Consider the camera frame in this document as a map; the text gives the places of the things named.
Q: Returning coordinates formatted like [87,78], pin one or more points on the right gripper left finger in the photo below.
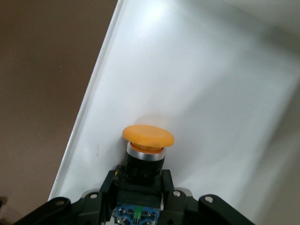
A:
[93,206]

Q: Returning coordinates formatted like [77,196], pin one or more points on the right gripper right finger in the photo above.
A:
[177,206]

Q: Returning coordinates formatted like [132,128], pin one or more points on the yellow mushroom push button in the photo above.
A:
[147,136]

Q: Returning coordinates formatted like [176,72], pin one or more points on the white drawer cabinet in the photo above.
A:
[187,70]

